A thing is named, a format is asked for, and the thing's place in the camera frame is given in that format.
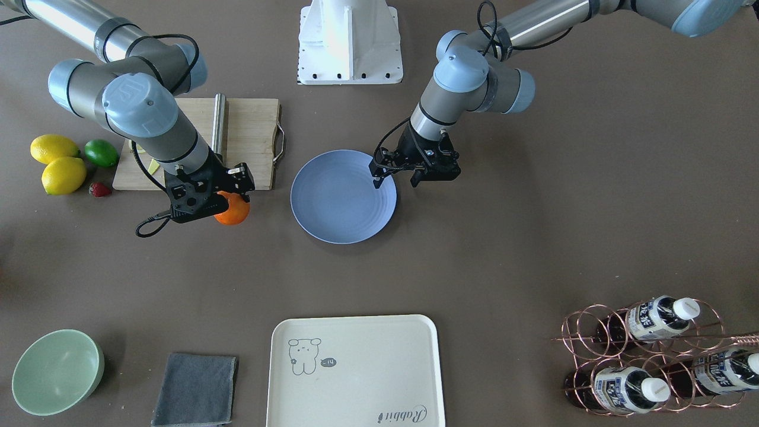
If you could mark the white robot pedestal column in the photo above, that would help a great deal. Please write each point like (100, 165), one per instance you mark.
(349, 43)

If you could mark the dark drink bottle one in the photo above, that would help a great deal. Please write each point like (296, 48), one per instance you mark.
(657, 319)

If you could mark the dark drink bottle two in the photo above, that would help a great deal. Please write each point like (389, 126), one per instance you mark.
(731, 371)

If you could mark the green lime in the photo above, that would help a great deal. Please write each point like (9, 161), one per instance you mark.
(101, 153)

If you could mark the dark drink bottle three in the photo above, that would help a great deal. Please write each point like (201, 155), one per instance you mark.
(616, 390)

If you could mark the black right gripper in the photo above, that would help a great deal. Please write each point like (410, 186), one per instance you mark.
(220, 176)

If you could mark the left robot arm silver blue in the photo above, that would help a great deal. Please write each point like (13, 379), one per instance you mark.
(472, 75)

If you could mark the grey folded cloth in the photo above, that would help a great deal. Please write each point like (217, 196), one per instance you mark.
(196, 391)

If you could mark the yellow lemon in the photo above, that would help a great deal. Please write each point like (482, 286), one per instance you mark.
(51, 146)
(64, 175)

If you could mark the copper wire bottle rack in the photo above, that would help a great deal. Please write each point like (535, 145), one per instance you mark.
(705, 335)

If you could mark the blue round plate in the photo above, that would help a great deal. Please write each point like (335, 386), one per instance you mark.
(334, 199)

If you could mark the yellow lemon lower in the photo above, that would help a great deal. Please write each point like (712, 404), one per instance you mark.
(64, 175)

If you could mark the green bowl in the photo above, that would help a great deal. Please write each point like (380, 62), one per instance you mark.
(57, 372)

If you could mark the wooden cutting board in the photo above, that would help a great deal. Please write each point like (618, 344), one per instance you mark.
(250, 136)

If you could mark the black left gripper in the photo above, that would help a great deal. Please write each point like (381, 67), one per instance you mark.
(410, 146)

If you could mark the red strawberry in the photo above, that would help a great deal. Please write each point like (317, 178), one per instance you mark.
(99, 189)

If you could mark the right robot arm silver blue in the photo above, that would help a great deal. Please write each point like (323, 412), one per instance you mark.
(131, 92)

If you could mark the yellow lemon upper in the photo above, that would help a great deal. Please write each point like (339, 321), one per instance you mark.
(51, 146)

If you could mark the steel muddler black tip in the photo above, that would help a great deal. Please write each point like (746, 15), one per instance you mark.
(218, 139)

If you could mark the yellow plastic knife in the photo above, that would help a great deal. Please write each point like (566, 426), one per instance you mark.
(153, 167)

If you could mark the cream rectangular tray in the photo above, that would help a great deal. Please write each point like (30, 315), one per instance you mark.
(356, 371)

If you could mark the orange fruit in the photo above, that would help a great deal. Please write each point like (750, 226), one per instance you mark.
(238, 209)

